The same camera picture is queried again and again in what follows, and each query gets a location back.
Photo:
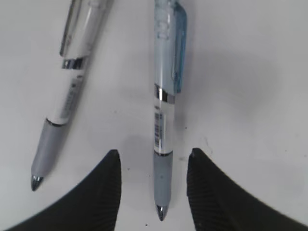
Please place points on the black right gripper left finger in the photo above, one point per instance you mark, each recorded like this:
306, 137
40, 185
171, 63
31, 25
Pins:
92, 205

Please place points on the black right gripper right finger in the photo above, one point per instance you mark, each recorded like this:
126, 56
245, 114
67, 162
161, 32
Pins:
217, 203

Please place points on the white grey pen left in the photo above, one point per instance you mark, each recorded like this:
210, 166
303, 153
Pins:
79, 36

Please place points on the blue grey pen crossed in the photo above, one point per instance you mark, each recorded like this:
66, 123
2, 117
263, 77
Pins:
170, 30

